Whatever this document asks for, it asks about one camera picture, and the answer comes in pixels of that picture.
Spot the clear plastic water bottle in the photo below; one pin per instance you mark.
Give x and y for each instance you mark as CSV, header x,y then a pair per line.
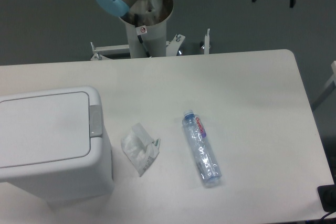
x,y
204,157

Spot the black device at table edge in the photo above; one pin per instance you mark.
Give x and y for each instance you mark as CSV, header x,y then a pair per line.
x,y
327,197

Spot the white plastic trash can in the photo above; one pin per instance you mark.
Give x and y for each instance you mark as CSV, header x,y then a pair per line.
x,y
54,144

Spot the white frame at right edge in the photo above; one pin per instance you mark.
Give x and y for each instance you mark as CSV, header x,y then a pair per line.
x,y
326,90

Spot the crumpled white plastic wrapper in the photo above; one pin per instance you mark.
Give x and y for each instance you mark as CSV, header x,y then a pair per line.
x,y
140,148

